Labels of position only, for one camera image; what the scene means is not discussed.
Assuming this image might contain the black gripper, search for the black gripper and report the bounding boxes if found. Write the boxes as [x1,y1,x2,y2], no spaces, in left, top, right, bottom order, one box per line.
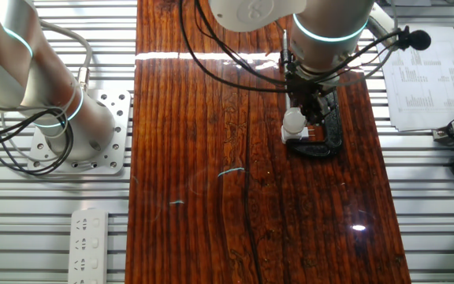
[285,74,337,127]

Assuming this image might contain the white light bulb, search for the white light bulb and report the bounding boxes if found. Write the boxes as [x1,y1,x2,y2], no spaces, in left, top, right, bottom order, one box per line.
[282,106,307,135]

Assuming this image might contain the white bulb socket adapter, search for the white bulb socket adapter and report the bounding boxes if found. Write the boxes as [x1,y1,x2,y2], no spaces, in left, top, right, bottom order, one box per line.
[280,125,317,146]

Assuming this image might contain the brown wooden board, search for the brown wooden board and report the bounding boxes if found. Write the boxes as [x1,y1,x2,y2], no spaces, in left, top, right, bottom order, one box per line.
[124,0,412,284]

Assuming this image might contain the printed white paper sheets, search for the printed white paper sheets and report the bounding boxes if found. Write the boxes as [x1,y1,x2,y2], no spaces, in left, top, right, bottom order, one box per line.
[378,25,454,133]

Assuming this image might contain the white power strip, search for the white power strip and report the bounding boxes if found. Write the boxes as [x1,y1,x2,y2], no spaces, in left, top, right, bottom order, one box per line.
[67,208,110,284]

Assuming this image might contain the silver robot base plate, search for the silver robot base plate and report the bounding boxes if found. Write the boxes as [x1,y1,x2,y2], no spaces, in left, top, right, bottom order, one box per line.
[27,88,132,176]

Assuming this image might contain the thick grey robot cable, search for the thick grey robot cable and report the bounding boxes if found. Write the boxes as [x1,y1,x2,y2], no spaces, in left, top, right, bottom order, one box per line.
[39,19,94,92]

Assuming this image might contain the black looped base cables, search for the black looped base cables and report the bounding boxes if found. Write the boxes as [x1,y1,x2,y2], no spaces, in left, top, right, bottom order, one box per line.
[0,110,74,178]

